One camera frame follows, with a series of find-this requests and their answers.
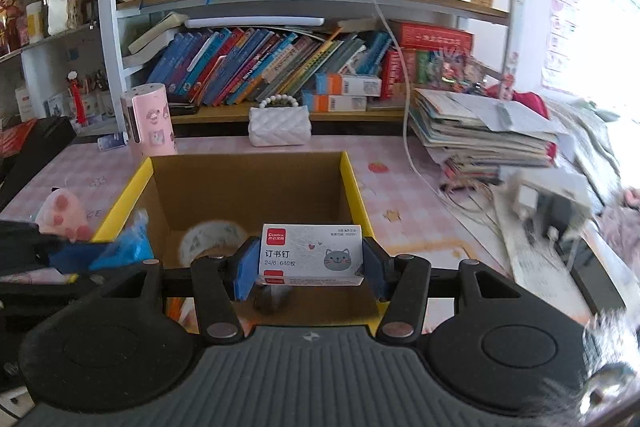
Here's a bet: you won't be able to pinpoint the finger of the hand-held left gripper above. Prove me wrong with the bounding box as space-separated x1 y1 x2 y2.
47 239 109 274

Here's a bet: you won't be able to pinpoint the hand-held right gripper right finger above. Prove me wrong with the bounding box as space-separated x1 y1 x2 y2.
361 236 523 344

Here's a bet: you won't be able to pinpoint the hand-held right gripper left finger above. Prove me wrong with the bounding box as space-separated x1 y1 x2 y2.
107 238 262 342

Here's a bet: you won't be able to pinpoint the blue plastic bag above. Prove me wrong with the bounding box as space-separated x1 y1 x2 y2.
89 208 155 271

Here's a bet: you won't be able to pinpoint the yellow tape roll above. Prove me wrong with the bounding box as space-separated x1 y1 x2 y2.
178 219 250 266

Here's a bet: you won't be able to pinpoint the white staples box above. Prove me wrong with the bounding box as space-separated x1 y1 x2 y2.
258 222 365 287

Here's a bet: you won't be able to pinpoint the yellow cardboard box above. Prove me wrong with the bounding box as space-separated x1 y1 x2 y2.
92 151 382 334

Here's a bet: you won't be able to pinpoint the pink plush toy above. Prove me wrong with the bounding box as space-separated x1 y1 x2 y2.
36 187 94 244

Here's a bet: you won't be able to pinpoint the black bag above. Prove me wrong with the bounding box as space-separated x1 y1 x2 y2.
0 116 77 208

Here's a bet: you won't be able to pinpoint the small blue white tube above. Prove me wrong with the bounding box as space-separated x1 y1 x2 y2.
97 131 131 153

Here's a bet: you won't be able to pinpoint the white quilted purse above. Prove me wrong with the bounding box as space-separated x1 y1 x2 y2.
248 93 311 148

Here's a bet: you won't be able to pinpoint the pink cylindrical bottle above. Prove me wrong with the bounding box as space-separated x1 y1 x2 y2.
120 82 179 158

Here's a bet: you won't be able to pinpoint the red tassel ornament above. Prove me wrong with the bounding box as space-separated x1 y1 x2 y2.
66 71 89 126

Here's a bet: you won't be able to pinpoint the orange and white box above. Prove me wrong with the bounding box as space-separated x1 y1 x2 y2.
302 92 369 113
314 72 384 98

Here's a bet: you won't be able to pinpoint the stack of papers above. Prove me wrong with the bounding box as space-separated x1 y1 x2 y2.
407 86 559 186

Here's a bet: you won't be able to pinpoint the white power adapter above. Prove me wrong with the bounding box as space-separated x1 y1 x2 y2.
509 169 592 229

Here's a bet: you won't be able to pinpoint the row of leaning blue books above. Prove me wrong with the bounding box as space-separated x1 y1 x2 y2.
147 27 397 106

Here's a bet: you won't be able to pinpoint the colourful card boxes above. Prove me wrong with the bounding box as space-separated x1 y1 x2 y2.
382 49 482 101

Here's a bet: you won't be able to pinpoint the black flat device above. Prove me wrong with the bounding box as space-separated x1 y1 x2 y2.
564 236 632 324

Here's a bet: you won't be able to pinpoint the red plush item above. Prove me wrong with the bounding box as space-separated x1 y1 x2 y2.
487 76 551 118

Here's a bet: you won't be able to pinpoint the white cup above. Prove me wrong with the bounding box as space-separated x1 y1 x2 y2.
25 1 46 44

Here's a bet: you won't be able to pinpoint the red flat box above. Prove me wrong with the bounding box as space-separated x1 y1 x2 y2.
389 20 474 56

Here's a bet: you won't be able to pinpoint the grey tilted book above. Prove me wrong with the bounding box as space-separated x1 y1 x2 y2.
127 11 189 56

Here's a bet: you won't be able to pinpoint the white flat folder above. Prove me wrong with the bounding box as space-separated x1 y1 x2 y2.
184 17 327 30

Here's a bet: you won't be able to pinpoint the pale pink cloth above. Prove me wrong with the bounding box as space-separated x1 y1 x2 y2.
599 186 640 253

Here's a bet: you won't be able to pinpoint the white cable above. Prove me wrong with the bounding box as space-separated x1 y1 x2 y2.
343 0 453 208

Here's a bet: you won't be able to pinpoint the pink wall poster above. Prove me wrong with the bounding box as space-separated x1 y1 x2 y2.
542 0 614 96

